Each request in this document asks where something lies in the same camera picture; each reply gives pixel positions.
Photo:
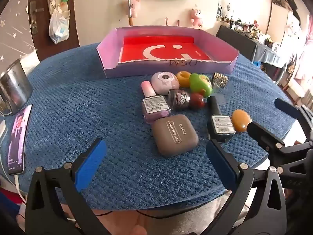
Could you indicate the pink nail polish bottle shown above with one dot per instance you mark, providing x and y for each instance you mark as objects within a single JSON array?
[{"x": 155, "y": 104}]

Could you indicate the glitter nail polish bottle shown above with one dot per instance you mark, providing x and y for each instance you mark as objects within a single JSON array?
[{"x": 179, "y": 99}]

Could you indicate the blue nail polish bottle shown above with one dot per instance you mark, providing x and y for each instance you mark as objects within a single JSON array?
[{"x": 221, "y": 124}]

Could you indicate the pink round compact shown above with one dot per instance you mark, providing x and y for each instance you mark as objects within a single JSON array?
[{"x": 163, "y": 80}]

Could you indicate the red printed paper bag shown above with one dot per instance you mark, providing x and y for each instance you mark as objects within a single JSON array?
[{"x": 137, "y": 49}]

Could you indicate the blue cloth-covered table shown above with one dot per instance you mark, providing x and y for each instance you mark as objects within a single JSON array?
[{"x": 267, "y": 53}]

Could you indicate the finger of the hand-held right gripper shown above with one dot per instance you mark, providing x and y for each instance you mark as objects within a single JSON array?
[
  {"x": 288, "y": 106},
  {"x": 261, "y": 134}
]

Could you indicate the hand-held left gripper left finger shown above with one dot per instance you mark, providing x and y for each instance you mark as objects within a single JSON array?
[{"x": 90, "y": 161}]

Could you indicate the orange oval stone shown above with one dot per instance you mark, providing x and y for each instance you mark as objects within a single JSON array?
[{"x": 240, "y": 120}]

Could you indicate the smartphone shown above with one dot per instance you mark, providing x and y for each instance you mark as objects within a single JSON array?
[{"x": 18, "y": 139}]

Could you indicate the green avocado toy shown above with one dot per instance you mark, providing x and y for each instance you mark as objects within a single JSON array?
[{"x": 199, "y": 85}]

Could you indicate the dark red round bead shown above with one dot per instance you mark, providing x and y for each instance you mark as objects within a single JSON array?
[{"x": 196, "y": 101}]

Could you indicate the white plastic bag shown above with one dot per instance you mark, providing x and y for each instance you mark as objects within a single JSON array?
[{"x": 58, "y": 30}]

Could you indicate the metal pot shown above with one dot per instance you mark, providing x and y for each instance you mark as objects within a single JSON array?
[{"x": 14, "y": 88}]

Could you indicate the pink plush pig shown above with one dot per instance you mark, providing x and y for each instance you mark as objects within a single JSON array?
[{"x": 136, "y": 6}]

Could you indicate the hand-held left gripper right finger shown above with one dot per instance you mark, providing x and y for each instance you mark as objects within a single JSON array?
[{"x": 220, "y": 161}]

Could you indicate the clear plastic cup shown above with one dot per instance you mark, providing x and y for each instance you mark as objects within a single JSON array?
[{"x": 223, "y": 98}]

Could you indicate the row of small bottles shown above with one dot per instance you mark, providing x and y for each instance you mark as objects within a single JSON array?
[{"x": 244, "y": 25}]

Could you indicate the brown door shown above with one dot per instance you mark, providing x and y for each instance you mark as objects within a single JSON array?
[{"x": 41, "y": 46}]

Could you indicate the pink plush bear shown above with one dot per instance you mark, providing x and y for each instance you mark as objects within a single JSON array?
[{"x": 196, "y": 17}]

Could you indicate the pink cardboard box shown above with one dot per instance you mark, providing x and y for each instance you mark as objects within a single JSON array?
[{"x": 110, "y": 53}]

